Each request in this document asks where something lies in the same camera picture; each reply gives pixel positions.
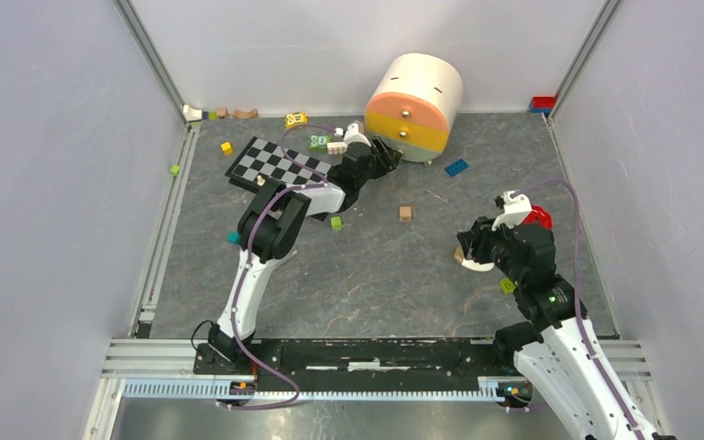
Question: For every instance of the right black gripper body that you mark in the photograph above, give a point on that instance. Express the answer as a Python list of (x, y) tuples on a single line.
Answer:
[(499, 242)]

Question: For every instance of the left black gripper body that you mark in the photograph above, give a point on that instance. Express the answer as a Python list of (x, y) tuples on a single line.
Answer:
[(374, 170)]

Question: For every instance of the orange top drawer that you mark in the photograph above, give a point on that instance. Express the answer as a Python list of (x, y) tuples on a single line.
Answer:
[(423, 112)]

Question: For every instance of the cream round drawer cabinet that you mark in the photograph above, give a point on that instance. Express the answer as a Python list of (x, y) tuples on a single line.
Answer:
[(430, 78)]

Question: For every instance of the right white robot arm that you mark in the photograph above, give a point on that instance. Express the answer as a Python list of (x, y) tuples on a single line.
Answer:
[(555, 347)]

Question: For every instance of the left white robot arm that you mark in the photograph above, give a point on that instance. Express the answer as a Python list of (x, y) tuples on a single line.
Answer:
[(269, 228)]

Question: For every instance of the white gold oval case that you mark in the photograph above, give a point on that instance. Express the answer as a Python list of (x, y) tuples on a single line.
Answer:
[(470, 264)]

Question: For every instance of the white lego brick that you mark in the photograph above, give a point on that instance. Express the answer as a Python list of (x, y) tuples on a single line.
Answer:
[(336, 148)]

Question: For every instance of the green lego brick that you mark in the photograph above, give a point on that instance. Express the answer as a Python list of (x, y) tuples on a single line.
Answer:
[(508, 286)]

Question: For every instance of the red plastic toy piece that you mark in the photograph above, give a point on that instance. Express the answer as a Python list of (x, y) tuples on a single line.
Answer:
[(539, 216)]

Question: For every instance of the green number block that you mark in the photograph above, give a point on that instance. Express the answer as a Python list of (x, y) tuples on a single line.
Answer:
[(319, 142)]

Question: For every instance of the small wooden cube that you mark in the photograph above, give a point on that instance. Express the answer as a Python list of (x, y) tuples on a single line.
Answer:
[(405, 213)]

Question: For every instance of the small green cube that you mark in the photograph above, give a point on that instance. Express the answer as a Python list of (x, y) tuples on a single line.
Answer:
[(336, 223)]

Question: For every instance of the blue lego brick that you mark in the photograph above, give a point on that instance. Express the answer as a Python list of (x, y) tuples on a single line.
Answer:
[(456, 167)]

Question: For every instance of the yellow owl toy block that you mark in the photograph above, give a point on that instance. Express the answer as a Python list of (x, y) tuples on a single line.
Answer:
[(295, 119)]

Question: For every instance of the black white checkerboard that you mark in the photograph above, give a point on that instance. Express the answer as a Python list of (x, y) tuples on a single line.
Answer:
[(263, 158)]

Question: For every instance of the wooden arch block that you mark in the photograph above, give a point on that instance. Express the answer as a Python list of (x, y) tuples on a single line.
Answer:
[(245, 114)]

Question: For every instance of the yellow small cube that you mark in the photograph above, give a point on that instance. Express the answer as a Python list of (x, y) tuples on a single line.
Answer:
[(227, 148)]

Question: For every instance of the teal small cube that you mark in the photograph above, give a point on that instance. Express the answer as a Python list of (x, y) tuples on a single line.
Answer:
[(233, 238)]

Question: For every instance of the red blue brick stack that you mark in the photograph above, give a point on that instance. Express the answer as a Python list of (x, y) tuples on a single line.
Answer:
[(542, 104)]

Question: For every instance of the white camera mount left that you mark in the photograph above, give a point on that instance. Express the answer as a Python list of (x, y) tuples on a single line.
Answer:
[(353, 133)]

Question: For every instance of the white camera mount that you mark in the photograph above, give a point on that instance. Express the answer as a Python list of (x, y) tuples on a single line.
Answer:
[(515, 208), (353, 133)]

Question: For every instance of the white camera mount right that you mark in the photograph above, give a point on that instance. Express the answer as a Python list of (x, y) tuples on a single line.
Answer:
[(515, 208)]

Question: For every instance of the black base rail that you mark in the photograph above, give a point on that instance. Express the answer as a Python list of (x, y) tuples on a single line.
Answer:
[(365, 366)]

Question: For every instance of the white corner bracket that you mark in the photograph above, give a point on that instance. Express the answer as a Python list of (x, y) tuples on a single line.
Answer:
[(192, 114)]

